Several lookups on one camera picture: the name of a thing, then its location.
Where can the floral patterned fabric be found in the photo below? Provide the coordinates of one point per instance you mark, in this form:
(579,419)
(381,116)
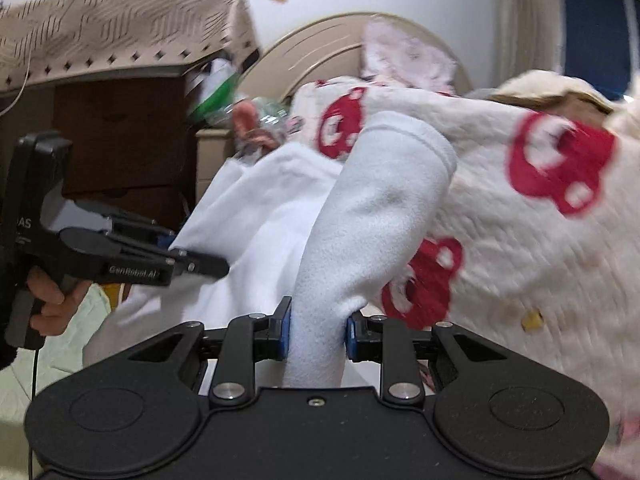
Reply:
(619,458)

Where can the window with blue pane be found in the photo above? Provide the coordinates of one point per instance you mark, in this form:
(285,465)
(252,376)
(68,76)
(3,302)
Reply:
(602,44)

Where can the cream bed headboard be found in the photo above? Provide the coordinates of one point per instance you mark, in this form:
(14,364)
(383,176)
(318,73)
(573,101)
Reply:
(330,48)

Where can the pink white fluffy pillow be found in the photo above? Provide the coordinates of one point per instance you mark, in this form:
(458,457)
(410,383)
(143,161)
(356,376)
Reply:
(391,57)

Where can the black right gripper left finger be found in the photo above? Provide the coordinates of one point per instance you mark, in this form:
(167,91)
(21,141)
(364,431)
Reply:
(247,340)

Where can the light green bed sheet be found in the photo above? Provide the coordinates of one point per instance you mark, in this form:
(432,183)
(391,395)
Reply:
(60,356)

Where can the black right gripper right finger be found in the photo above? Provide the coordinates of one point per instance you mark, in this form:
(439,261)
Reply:
(388,343)

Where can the pink grey plush toy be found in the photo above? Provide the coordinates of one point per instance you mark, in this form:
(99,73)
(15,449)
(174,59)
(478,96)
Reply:
(259,127)

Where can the cream nightstand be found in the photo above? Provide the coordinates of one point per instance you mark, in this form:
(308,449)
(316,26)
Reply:
(213,147)

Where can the white quilt with red bears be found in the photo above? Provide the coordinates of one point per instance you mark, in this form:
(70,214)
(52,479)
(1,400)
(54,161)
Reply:
(536,242)

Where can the person's left hand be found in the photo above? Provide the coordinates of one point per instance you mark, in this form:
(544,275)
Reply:
(58,307)

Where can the beige patterned cabinet cloth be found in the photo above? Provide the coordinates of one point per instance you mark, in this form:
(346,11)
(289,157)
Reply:
(49,41)

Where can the green white plastic bag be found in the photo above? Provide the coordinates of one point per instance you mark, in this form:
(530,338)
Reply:
(210,91)

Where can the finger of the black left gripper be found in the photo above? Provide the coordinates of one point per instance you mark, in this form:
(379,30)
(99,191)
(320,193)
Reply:
(148,255)
(127,224)

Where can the dark wooden cabinet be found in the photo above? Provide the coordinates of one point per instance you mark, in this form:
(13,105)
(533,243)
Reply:
(133,142)

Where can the white fleece garment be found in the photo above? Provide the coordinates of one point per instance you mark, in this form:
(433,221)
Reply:
(329,235)

